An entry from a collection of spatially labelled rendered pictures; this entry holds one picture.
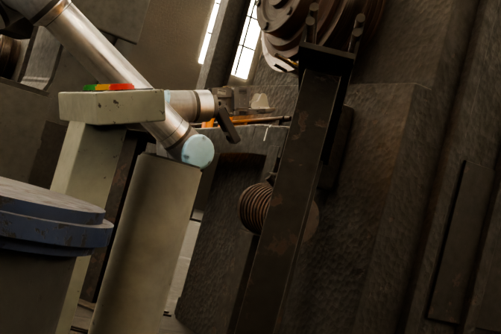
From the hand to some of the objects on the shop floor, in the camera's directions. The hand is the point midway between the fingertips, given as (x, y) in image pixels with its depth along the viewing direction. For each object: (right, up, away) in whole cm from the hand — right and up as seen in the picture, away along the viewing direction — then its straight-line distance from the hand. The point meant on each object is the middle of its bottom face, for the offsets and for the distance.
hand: (271, 111), depth 208 cm
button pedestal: (-45, -59, -95) cm, 121 cm away
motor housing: (-12, -72, -36) cm, 81 cm away
